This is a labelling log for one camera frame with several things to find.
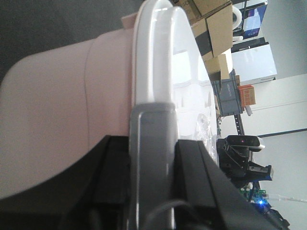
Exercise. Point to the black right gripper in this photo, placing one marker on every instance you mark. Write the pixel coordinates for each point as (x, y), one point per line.
(213, 198)

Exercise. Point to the orange cardboard box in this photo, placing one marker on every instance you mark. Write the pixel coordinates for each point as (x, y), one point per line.
(247, 95)

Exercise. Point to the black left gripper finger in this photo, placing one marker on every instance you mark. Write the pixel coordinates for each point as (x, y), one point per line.
(89, 195)

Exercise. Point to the stacked cardboard boxes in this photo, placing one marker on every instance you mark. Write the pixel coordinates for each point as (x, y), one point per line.
(211, 22)

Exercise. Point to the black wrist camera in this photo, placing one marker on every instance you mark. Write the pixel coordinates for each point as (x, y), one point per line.
(253, 143)

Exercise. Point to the white bin lid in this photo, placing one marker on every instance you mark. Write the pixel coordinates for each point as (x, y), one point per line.
(167, 68)

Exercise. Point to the grey plastic crate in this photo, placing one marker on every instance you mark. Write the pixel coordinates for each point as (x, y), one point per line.
(227, 94)

